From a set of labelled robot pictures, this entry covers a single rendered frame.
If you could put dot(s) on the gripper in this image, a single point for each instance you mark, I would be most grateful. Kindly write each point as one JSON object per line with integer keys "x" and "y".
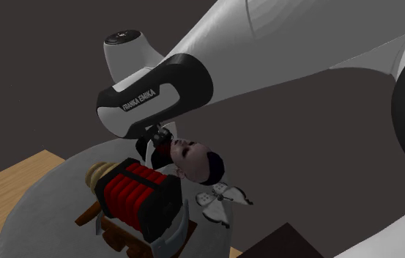
{"x": 160, "y": 136}

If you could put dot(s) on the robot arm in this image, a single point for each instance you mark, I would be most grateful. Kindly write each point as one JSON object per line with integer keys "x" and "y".
{"x": 259, "y": 53}

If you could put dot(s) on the pale doll head, dark hair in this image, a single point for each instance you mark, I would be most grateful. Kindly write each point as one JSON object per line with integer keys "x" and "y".
{"x": 195, "y": 159}

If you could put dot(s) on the red black machine, wooden base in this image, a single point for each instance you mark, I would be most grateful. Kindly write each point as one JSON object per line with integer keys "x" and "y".
{"x": 134, "y": 194}

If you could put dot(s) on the white butterfly figure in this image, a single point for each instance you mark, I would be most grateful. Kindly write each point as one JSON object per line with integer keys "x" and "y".
{"x": 216, "y": 205}

